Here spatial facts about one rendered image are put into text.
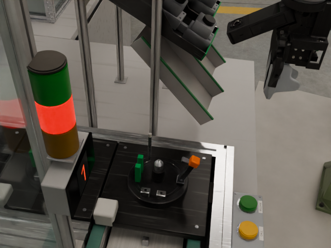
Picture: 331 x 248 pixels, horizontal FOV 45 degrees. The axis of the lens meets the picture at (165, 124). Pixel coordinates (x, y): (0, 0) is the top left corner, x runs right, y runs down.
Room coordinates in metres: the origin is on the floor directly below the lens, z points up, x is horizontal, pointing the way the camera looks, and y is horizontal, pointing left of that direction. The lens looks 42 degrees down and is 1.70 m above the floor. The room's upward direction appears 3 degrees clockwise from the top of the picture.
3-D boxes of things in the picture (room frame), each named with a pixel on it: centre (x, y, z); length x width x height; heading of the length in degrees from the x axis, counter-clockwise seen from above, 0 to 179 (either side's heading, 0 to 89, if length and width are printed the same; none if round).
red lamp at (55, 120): (0.41, 0.15, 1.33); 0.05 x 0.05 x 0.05
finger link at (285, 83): (0.60, -0.21, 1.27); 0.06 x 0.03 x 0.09; 84
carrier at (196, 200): (0.59, 0.01, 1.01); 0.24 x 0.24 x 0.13; 84
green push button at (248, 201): (0.55, -0.20, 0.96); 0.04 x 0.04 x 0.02
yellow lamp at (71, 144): (0.41, 0.15, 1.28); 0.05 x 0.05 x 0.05
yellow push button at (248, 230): (0.48, -0.19, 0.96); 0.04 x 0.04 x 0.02
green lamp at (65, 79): (0.41, 0.15, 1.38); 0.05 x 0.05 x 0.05
